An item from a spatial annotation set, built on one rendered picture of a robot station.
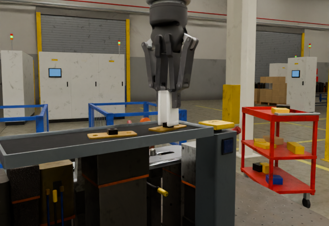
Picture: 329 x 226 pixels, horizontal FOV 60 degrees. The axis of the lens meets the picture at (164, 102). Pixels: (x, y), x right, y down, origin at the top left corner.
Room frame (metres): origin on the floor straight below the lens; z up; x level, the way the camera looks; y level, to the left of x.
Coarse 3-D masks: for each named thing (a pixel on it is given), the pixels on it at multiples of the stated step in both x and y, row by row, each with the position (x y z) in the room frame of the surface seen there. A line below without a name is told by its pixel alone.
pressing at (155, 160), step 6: (156, 150) 1.02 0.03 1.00; (162, 150) 1.02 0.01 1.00; (168, 150) 1.02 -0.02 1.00; (174, 150) 1.02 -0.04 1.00; (180, 150) 1.02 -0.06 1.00; (150, 156) 0.94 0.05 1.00; (156, 156) 0.94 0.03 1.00; (162, 156) 0.94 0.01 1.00; (168, 156) 0.94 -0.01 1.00; (174, 156) 0.94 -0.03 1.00; (180, 156) 0.94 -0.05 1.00; (150, 162) 0.87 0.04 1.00; (156, 162) 0.86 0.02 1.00; (162, 162) 0.87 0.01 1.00; (168, 162) 0.88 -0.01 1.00; (174, 162) 0.89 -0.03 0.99; (180, 162) 0.91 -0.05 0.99; (150, 168) 0.84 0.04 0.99; (6, 174) 0.76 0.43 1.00
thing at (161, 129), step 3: (165, 123) 0.57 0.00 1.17; (159, 126) 0.58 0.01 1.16; (162, 126) 0.58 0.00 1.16; (165, 126) 0.57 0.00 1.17; (171, 126) 0.57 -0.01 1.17; (174, 126) 0.58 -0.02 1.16; (177, 126) 0.58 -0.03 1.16; (180, 126) 0.58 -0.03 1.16; (183, 126) 0.58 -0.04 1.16; (186, 126) 0.59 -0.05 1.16; (150, 129) 0.55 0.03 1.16; (153, 129) 0.55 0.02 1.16; (156, 129) 0.55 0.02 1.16; (159, 129) 0.56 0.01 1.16; (162, 129) 0.55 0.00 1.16; (165, 129) 0.55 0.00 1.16; (168, 129) 0.55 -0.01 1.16; (171, 129) 0.55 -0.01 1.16; (174, 129) 0.56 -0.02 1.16
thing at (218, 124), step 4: (212, 120) 0.69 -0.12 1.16; (216, 120) 0.69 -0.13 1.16; (220, 120) 0.69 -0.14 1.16; (204, 124) 0.65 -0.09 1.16; (208, 124) 0.64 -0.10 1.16; (212, 124) 0.63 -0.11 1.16; (216, 124) 0.63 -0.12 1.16; (220, 124) 0.63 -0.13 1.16; (224, 124) 0.64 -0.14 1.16; (228, 124) 0.64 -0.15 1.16; (232, 124) 0.65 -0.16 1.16; (216, 128) 0.62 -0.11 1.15; (220, 128) 0.63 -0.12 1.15; (224, 128) 0.63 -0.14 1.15
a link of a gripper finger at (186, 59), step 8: (192, 40) 0.53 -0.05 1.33; (184, 48) 0.54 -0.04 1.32; (192, 48) 0.54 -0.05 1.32; (184, 56) 0.54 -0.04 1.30; (192, 56) 0.55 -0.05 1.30; (184, 64) 0.54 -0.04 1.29; (192, 64) 0.55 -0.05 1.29; (184, 72) 0.54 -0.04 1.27; (184, 80) 0.54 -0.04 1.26; (184, 88) 0.55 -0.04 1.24
